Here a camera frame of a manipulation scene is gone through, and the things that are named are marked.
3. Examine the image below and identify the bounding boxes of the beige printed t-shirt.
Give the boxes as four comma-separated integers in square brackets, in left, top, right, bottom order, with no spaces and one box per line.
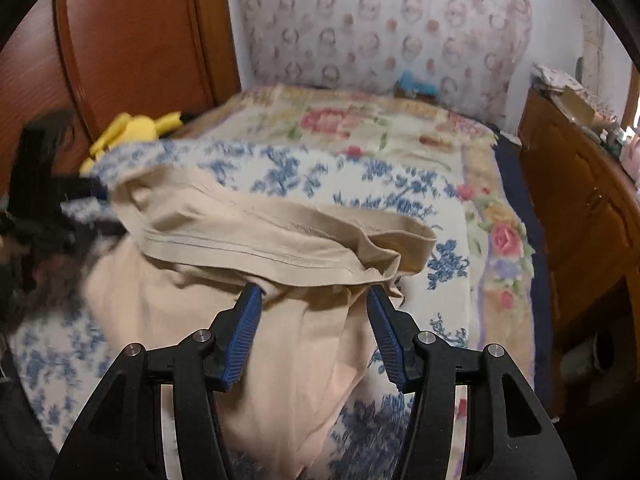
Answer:
[84,166,436,479]

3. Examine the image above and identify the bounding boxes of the yellow Pikachu plush toy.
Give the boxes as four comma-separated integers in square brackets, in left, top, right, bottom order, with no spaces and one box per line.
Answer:
[79,112,198,176]

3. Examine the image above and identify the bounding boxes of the wooden louvered wardrobe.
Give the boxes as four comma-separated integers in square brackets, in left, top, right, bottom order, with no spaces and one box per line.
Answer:
[1,0,241,185]

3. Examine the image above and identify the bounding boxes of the wooden side cabinet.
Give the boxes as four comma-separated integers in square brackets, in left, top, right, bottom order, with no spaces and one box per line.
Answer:
[518,89,639,416]

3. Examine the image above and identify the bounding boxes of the pink floral blanket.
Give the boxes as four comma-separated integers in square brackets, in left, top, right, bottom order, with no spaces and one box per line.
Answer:
[181,86,536,378]

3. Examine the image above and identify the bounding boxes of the teal item in box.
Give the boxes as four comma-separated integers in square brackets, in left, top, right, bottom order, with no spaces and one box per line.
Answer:
[393,70,439,104]

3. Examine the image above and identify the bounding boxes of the pink kettle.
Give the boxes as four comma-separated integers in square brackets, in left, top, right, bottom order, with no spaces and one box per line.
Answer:
[620,129,640,185]

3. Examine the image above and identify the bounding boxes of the cardboard box on cabinet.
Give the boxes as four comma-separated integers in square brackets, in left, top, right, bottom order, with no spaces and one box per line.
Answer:
[560,86,616,132]

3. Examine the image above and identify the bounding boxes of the folded floral cloth stack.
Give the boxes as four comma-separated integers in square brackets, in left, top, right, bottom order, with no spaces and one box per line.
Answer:
[532,63,584,94]

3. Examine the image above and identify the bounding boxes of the circle patterned sheer curtain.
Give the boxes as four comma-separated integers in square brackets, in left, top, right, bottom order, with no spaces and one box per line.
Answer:
[240,0,532,125]

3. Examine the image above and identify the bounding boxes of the tied beige curtain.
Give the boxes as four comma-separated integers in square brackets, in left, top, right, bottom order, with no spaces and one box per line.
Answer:
[582,0,605,93]

